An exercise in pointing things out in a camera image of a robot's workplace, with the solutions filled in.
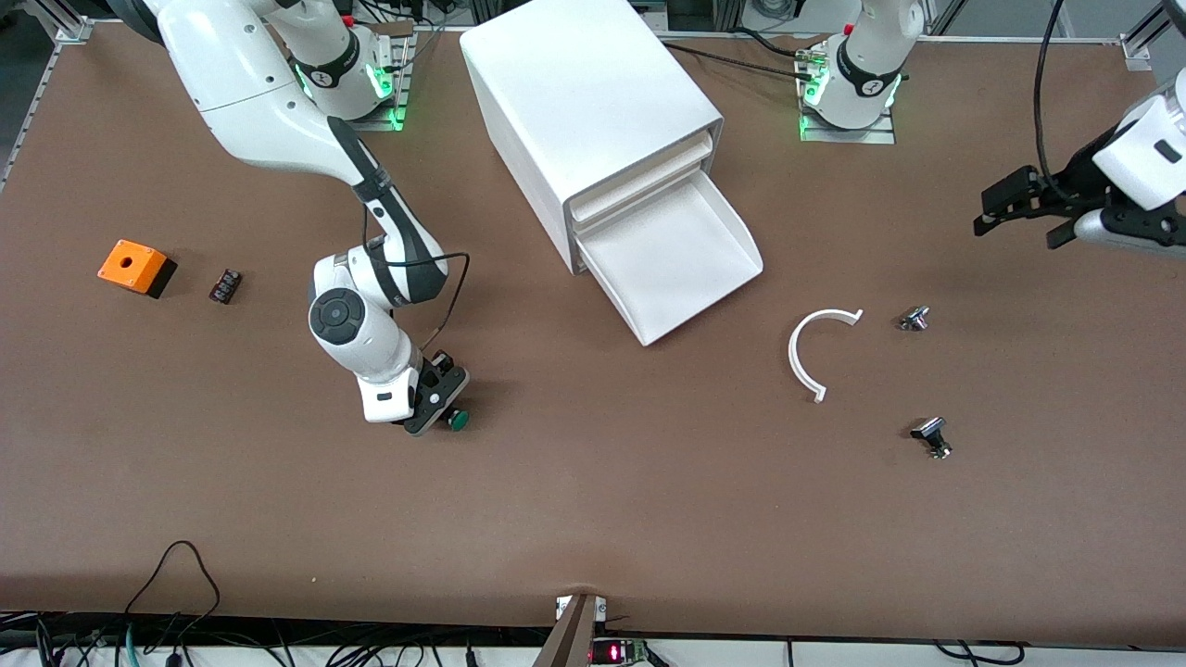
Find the white curved plastic arc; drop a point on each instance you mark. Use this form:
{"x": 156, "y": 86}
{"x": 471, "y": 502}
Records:
{"x": 793, "y": 357}

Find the white low drawer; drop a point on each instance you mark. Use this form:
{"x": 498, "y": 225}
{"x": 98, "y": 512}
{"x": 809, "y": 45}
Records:
{"x": 676, "y": 259}

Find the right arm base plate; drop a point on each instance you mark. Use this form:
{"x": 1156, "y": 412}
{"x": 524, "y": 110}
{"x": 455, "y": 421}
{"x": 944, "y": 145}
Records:
{"x": 394, "y": 106}

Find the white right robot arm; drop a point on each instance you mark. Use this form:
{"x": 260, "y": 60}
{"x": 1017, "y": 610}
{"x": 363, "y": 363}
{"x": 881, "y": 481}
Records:
{"x": 250, "y": 102}

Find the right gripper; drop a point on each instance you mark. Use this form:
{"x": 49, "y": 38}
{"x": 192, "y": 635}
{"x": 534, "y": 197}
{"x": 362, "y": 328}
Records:
{"x": 438, "y": 362}

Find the device with red light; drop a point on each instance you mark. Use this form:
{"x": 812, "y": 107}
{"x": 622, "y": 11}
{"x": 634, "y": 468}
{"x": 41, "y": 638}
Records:
{"x": 616, "y": 653}

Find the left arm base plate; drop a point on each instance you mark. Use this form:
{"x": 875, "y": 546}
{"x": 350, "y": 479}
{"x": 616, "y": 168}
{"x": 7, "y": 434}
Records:
{"x": 848, "y": 134}

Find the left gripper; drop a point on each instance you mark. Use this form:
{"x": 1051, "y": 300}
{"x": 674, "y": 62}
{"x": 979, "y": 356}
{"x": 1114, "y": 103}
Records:
{"x": 1075, "y": 176}

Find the upper metal bolt fitting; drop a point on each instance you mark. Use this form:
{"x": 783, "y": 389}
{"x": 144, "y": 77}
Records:
{"x": 914, "y": 319}

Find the black and silver switch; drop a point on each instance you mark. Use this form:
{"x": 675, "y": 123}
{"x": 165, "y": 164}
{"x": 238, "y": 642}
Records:
{"x": 931, "y": 435}

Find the small black terminal block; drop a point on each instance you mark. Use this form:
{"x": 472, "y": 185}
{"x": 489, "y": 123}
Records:
{"x": 225, "y": 286}

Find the aluminium frame corner bracket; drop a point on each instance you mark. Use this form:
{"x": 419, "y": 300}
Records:
{"x": 1137, "y": 51}

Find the white drawer cabinet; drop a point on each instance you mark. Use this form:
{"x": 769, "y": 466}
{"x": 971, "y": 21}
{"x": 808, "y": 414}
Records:
{"x": 574, "y": 83}

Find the white high drawer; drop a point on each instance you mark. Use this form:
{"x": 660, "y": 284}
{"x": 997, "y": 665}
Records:
{"x": 639, "y": 181}

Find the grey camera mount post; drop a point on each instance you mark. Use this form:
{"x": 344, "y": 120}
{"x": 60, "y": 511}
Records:
{"x": 570, "y": 635}

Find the aluminium frame rail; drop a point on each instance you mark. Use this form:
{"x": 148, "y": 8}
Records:
{"x": 37, "y": 102}

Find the orange box with hole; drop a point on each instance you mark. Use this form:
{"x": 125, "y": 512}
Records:
{"x": 125, "y": 264}

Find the green push button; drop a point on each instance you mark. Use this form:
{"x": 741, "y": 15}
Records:
{"x": 458, "y": 420}

